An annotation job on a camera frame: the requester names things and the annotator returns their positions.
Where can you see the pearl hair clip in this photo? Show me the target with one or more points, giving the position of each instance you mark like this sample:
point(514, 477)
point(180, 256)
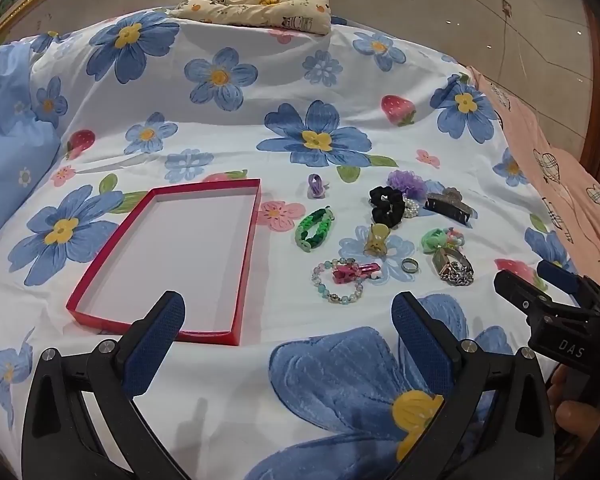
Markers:
point(413, 207)

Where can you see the red shallow box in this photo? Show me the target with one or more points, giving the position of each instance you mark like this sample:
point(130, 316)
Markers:
point(180, 260)

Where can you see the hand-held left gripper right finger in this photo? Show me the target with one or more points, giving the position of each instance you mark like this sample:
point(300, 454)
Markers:
point(420, 335)

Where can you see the blue pillow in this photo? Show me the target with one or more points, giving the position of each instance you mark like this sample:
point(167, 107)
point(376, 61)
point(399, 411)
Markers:
point(10, 150)

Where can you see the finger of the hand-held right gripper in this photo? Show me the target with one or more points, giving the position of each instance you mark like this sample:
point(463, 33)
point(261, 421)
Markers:
point(557, 275)
point(517, 290)

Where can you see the pink patterned blanket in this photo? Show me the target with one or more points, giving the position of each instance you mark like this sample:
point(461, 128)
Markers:
point(560, 175)

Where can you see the blue floral blanket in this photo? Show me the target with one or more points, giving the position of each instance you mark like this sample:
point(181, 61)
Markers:
point(280, 100)

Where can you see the person's right hand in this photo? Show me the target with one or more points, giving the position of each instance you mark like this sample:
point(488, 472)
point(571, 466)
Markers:
point(570, 420)

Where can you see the dark claw clip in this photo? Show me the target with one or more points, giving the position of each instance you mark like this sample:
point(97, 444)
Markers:
point(449, 204)

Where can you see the yellow translucent claw clip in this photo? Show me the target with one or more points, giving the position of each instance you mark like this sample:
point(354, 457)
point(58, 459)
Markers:
point(377, 241)

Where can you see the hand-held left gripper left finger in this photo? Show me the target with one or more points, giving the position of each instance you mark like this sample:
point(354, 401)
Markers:
point(157, 332)

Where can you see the panda print pillow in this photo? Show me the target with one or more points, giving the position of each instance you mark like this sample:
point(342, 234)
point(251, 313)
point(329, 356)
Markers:
point(252, 2)

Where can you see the pink hair clip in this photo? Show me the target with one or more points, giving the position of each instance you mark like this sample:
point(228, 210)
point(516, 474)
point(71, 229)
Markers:
point(356, 272)

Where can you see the black scrunchie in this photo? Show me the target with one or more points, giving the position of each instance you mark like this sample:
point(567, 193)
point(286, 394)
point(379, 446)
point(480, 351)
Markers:
point(386, 206)

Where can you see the purple mesh scrunchie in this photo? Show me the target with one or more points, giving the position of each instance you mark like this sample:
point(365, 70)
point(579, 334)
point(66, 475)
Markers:
point(406, 183)

